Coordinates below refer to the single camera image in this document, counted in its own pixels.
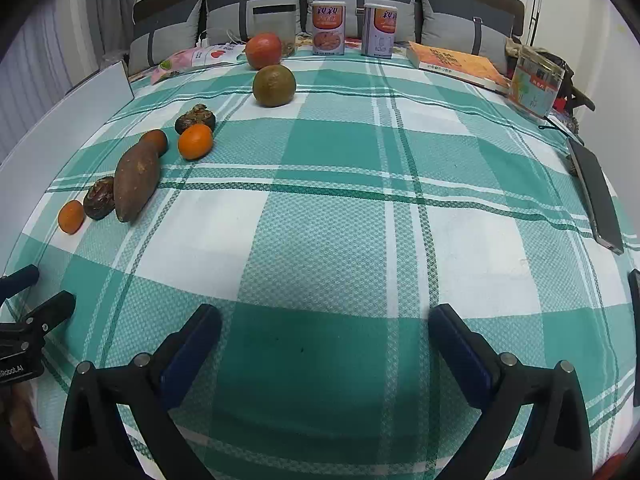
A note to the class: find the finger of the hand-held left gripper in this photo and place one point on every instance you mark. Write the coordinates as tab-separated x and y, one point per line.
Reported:
20	279
52	310

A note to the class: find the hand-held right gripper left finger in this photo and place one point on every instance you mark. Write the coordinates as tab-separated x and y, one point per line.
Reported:
185	370

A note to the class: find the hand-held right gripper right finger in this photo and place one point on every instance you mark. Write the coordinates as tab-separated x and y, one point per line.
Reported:
460	355

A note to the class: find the tangerine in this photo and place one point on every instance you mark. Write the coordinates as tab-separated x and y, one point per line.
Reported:
196	142
71	217

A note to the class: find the white cardboard box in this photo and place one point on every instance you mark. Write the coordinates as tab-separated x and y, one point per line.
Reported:
75	115

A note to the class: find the green-brown orange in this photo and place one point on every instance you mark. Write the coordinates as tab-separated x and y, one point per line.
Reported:
273	86

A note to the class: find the red round fruit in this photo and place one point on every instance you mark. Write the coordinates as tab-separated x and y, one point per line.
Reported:
263	51

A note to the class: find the person's left hand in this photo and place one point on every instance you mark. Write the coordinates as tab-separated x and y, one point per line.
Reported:
22	420

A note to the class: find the black flat object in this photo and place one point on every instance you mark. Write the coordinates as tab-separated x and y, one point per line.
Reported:
635	287

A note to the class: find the green checked bedsheet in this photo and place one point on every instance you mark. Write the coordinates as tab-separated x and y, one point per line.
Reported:
320	210

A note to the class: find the black flat phone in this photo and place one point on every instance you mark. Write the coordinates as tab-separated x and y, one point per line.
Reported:
596	197

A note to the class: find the grey curtain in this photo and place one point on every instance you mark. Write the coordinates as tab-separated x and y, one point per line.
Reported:
45	50

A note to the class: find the clear printed jar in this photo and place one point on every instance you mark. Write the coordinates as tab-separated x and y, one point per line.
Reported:
536	82

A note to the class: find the colourful printed packet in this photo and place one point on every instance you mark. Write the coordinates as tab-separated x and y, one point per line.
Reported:
200	57

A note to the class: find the dark bag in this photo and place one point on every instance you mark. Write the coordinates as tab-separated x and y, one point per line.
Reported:
575	92

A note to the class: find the orange book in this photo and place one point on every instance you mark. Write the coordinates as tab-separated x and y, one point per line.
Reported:
457	66

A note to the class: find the orange label tin can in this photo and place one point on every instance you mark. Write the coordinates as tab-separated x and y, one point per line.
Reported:
380	30
328	27

